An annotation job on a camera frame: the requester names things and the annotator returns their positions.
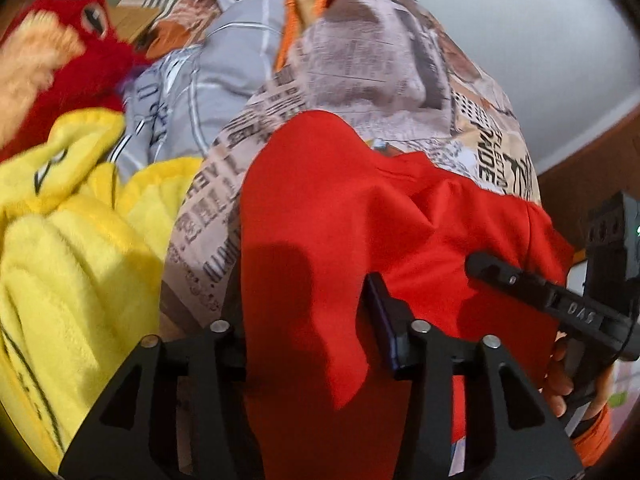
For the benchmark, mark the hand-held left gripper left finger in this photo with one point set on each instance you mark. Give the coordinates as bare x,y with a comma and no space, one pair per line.
225,352

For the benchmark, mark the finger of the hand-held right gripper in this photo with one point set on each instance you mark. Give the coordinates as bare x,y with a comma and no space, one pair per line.
500,271

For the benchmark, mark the red shirt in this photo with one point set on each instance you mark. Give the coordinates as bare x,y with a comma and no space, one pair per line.
350,210

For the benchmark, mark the yellow plush blanket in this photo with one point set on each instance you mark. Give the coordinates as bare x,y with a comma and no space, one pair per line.
75,260

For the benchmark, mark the grey plaid duvet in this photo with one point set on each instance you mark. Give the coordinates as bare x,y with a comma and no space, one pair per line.
200,75

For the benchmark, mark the person's right hand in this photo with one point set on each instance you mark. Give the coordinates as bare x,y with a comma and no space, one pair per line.
557,382

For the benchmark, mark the newspaper print blanket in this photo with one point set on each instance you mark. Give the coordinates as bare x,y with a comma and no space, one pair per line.
350,60

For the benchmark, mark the person's right forearm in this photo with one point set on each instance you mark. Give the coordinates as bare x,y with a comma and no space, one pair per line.
595,440

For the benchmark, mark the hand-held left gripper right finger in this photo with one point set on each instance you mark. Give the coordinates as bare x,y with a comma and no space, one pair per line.
387,330

